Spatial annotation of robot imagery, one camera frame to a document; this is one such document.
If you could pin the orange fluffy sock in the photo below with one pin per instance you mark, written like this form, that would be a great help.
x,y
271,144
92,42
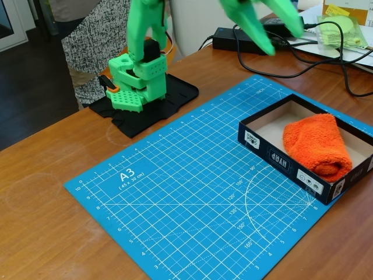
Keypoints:
x,y
314,143

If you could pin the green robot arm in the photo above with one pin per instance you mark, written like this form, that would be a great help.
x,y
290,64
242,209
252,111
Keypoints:
x,y
137,29

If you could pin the black power adapter with label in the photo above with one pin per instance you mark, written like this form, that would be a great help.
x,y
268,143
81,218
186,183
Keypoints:
x,y
277,21

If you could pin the black power adapter blue light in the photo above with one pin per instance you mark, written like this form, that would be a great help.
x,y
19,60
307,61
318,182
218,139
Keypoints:
x,y
230,39

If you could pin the yellow sticky note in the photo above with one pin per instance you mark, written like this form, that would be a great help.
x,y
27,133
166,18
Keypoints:
x,y
336,10

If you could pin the plastic bag with green parts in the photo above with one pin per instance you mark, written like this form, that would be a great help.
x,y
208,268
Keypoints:
x,y
341,32

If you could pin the brown cardboard box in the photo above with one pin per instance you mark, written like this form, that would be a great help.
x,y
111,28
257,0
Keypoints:
x,y
360,11

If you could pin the white paper sheets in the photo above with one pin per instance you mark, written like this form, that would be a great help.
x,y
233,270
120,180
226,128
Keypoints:
x,y
362,59

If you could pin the black cardboard box tray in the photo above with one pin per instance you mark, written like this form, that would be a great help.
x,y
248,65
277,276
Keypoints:
x,y
271,157

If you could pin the orange black clamp lever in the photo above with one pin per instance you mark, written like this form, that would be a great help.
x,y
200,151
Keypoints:
x,y
110,84

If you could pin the person in speckled top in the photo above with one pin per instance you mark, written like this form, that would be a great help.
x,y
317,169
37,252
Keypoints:
x,y
87,43

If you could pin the blue cutting mat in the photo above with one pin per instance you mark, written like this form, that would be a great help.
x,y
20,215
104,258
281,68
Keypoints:
x,y
175,186

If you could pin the white framed glass door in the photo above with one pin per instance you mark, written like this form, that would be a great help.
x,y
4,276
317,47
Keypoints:
x,y
11,26

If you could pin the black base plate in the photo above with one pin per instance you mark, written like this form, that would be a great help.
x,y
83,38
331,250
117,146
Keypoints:
x,y
177,96

